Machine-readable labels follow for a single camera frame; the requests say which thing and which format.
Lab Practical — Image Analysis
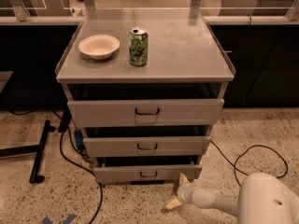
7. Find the green soda can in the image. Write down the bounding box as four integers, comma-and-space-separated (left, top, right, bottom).
128, 27, 149, 66

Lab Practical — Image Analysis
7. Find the glass barrier with rail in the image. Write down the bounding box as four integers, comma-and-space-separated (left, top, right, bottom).
0, 0, 299, 24

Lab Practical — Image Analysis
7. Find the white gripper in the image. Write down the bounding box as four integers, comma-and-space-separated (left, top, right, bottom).
165, 173, 217, 210

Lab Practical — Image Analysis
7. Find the white paper bowl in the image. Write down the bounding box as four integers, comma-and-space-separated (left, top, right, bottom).
78, 35, 120, 60

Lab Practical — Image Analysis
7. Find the grey drawer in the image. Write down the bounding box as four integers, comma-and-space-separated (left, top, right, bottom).
83, 136, 210, 157
93, 164, 202, 184
68, 99, 224, 128

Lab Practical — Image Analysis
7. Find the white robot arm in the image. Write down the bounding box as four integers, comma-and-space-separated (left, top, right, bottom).
165, 173, 299, 224

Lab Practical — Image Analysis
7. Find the blue tape cross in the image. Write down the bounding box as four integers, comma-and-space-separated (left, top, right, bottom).
41, 214, 77, 224

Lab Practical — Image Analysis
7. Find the black metal stand base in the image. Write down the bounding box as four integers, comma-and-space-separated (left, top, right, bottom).
0, 119, 55, 184

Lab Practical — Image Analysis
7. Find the black looped floor cable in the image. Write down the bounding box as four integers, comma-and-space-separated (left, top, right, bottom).
210, 139, 290, 187

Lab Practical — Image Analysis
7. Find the grey drawer cabinet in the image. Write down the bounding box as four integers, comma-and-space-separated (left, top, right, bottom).
54, 8, 236, 173

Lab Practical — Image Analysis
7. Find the black cable left of cabinet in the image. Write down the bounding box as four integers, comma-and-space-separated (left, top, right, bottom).
51, 109, 105, 224

